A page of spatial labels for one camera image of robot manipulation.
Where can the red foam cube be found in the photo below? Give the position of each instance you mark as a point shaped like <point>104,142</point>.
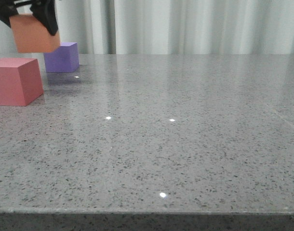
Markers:
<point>20,81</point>

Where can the orange foam cube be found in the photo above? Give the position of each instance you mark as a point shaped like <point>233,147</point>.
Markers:
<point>31,36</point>

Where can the purple foam cube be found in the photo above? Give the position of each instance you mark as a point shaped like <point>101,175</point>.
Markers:
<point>63,59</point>

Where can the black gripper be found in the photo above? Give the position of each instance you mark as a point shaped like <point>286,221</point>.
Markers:
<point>42,10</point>

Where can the pale green curtain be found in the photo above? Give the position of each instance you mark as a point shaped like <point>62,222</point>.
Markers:
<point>178,26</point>

